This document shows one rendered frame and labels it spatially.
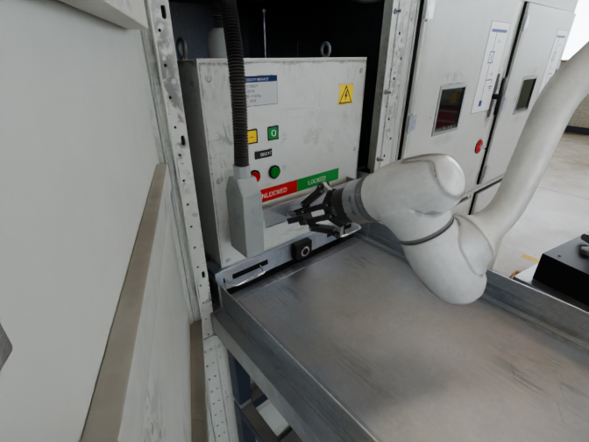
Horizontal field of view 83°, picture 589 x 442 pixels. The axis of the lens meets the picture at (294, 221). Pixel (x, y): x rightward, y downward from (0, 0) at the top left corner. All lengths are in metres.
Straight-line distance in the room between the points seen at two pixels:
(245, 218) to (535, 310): 0.71
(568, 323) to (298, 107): 0.78
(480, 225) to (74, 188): 0.58
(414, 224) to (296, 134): 0.41
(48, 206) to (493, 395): 0.73
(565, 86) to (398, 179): 0.33
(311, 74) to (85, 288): 0.74
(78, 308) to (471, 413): 0.65
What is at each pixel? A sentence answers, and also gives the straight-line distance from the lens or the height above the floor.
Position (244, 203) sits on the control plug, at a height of 1.13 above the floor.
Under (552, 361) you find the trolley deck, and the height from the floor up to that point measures 0.85.
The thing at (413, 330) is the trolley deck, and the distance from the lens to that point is 0.83.
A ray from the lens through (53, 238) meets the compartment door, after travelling 0.19.
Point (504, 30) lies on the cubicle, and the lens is 1.57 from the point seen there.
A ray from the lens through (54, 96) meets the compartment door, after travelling 0.23.
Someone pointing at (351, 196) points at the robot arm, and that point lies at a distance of 0.63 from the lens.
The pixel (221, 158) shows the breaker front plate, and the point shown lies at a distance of 0.75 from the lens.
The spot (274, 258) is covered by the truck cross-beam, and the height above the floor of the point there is 0.90.
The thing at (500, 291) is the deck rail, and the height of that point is 0.87.
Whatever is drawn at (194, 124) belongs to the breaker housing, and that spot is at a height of 1.27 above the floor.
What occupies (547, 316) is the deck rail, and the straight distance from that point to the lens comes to 0.98.
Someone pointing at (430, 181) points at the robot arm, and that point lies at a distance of 0.53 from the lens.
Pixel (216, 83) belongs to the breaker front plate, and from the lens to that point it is 0.72.
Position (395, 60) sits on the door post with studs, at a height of 1.38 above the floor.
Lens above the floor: 1.40
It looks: 27 degrees down
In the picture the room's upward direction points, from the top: straight up
